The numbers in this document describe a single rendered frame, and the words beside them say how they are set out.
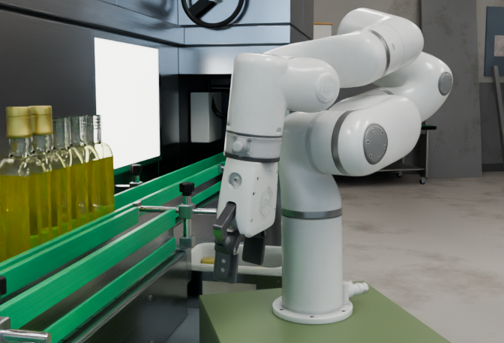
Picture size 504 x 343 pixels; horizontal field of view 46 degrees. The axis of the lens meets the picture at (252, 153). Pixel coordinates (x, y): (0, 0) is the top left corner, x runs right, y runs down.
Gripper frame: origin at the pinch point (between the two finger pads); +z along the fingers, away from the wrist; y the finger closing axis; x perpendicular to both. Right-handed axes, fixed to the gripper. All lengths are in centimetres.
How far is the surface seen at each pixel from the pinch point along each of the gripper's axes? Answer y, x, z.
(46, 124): -1.4, 33.5, -14.9
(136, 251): 6.0, 20.4, 4.1
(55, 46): 22, 53, -26
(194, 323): 22.8, 17.2, 21.8
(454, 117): 787, 33, 12
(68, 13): 29, 56, -34
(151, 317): 6.7, 17.1, 14.8
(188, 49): 104, 69, -30
